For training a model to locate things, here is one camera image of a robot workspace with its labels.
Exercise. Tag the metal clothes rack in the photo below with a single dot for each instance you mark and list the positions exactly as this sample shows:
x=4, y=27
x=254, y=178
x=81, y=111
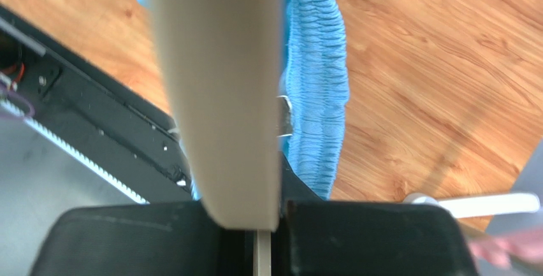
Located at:
x=481, y=205

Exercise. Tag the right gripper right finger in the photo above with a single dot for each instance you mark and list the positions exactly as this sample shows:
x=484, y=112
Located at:
x=319, y=237

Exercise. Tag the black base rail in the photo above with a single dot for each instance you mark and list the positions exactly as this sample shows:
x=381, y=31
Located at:
x=114, y=132

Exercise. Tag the pink plastic hanger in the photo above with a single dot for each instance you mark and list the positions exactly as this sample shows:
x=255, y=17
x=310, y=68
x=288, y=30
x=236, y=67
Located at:
x=524, y=246

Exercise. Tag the light blue shorts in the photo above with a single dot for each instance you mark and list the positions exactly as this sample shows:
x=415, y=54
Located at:
x=313, y=90

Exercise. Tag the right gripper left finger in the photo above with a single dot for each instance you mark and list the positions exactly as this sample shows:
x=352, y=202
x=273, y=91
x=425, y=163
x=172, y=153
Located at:
x=155, y=239

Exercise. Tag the beige wooden hanger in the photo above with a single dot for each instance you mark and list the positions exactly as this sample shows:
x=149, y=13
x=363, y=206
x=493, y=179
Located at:
x=221, y=61

